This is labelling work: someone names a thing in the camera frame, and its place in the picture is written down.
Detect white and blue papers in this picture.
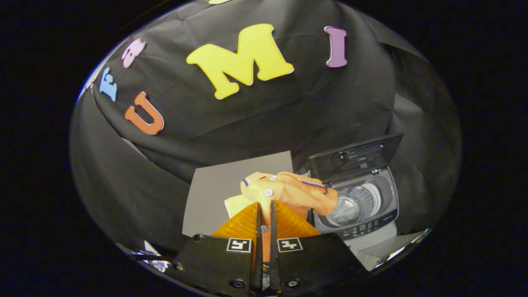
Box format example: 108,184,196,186
118,241,176,273

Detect grey washing machine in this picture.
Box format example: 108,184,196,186
307,167,400,271

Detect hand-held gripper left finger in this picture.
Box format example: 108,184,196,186
173,201,263,297

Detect dark washing machine lid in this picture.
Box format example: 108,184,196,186
309,133,404,185

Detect yellow polo shirt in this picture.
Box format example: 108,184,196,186
225,171,338,264

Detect grey cabinet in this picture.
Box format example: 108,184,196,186
182,151,294,238

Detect black backdrop cloth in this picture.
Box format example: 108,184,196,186
70,0,462,256

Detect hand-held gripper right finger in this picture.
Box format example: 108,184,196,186
270,200,368,295

